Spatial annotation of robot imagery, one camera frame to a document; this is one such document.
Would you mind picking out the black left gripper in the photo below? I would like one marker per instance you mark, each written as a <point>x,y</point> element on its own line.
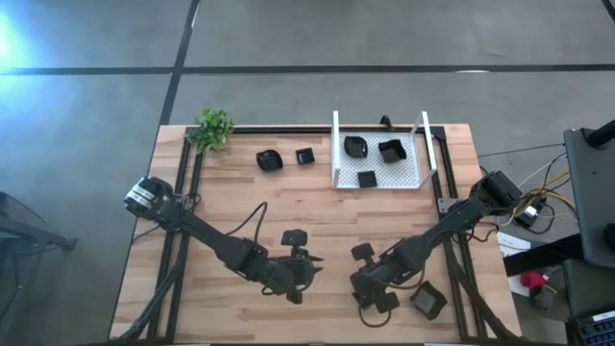
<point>293,274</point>

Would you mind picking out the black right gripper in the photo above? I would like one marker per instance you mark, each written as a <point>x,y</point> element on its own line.
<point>375,281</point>

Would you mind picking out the black cup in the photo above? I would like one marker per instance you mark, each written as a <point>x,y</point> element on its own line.
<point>392,151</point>

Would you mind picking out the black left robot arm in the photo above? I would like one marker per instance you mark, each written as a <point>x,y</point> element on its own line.
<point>211,235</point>

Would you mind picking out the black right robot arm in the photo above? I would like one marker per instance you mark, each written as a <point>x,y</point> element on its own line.
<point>447,221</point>

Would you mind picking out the black wavy square plate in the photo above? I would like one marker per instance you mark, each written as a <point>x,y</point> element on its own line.
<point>427,300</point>

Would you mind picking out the white perforated metal rack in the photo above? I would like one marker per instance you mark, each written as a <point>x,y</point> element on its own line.
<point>399,175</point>

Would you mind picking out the black rounded wavy plate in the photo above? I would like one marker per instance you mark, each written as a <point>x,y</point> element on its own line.
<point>269,160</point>
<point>355,146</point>

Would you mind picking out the white paper sheet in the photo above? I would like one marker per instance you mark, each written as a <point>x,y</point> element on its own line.
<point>511,242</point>

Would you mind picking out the red small object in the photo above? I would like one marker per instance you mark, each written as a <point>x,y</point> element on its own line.
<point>532,279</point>

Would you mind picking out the black white power adapter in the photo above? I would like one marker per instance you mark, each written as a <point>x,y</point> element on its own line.
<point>528,215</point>

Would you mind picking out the grey small object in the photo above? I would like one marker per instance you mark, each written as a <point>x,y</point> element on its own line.
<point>543,299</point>

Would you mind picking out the black desk beam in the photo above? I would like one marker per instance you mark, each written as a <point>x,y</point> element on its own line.
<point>543,254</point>

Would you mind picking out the green plant in white pot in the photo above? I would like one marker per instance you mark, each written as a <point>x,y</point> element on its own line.
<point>211,130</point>

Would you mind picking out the dark grey box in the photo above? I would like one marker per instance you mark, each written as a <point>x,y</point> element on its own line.
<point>588,288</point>

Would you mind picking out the dark grey cabinet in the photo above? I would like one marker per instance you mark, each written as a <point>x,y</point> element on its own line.
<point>593,192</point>

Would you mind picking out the black pole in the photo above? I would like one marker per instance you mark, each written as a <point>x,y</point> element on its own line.
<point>600,135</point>

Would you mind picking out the dark metal stand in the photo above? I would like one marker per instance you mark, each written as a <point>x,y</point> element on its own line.
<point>38,235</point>

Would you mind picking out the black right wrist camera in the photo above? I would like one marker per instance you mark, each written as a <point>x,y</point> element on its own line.
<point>362,251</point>

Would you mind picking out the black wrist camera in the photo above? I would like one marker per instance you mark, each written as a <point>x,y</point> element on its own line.
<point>294,238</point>
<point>362,251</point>

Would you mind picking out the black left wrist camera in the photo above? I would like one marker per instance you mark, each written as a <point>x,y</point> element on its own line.
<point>294,238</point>

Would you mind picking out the grey metal bracket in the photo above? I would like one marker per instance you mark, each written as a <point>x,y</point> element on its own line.
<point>445,205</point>

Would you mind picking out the black clamp mount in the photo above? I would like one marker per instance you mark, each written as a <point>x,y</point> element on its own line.
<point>386,122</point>

